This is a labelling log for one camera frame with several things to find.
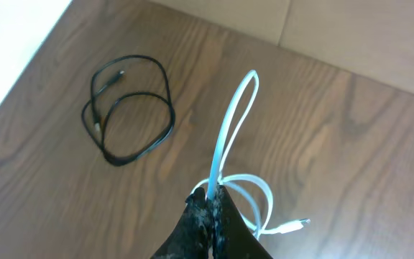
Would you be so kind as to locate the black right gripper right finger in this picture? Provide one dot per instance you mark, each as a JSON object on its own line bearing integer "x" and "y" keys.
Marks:
{"x": 231, "y": 237}

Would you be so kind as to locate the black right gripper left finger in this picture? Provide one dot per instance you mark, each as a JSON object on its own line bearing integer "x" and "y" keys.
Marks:
{"x": 190, "y": 237}

